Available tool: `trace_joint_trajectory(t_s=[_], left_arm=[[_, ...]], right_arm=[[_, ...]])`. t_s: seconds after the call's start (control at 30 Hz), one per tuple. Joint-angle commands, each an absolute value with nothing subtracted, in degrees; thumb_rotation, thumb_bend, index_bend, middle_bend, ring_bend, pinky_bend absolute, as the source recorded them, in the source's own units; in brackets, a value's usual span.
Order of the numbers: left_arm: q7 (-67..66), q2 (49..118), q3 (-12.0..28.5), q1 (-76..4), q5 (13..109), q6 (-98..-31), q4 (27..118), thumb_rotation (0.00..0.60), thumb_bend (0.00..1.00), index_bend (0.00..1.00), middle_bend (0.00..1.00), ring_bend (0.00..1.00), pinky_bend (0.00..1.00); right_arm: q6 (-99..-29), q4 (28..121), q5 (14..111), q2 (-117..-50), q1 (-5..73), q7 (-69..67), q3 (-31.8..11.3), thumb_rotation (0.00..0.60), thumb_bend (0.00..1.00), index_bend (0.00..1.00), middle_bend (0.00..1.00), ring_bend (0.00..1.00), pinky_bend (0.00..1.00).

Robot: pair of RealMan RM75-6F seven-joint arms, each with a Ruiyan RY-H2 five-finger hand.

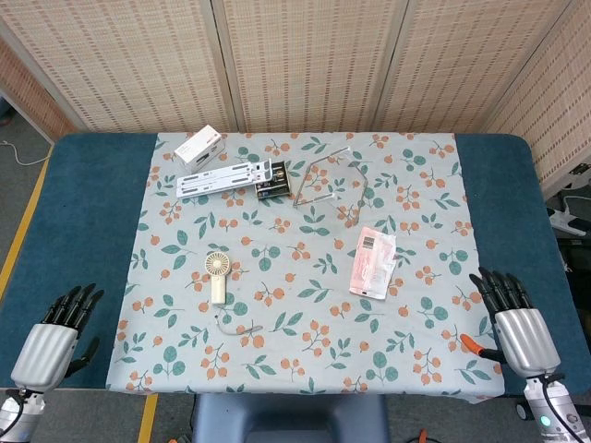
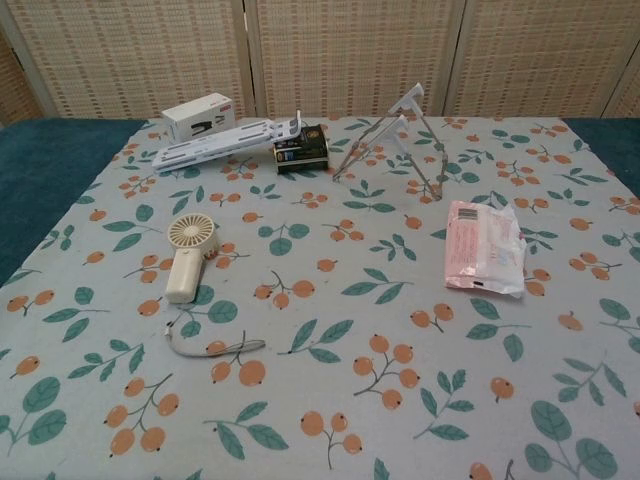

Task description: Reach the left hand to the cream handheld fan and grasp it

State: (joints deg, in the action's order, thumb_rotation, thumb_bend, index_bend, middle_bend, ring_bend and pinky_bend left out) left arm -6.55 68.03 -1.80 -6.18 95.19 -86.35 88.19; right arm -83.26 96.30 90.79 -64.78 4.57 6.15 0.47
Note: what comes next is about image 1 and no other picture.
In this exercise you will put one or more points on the white power strip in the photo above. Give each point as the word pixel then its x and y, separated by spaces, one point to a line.
pixel 565 220

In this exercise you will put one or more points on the white folding stand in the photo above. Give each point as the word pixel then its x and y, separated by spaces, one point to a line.
pixel 221 177

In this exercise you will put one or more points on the white hand-held fan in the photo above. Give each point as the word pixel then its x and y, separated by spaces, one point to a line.
pixel 217 277

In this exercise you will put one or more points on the white cardboard box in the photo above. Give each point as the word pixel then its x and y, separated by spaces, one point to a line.
pixel 199 150

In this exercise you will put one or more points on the woven folding screen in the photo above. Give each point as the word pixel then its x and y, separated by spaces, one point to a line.
pixel 295 64

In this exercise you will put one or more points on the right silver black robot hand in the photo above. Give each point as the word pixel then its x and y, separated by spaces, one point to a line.
pixel 526 339

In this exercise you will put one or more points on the floral patterned tablecloth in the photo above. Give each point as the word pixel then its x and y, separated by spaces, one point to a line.
pixel 300 267

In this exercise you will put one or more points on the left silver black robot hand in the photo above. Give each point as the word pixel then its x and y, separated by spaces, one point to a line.
pixel 48 350

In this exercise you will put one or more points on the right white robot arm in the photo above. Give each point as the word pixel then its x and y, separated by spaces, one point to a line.
pixel 556 406

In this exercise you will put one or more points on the pink white plastic packet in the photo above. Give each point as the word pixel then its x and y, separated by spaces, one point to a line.
pixel 374 267

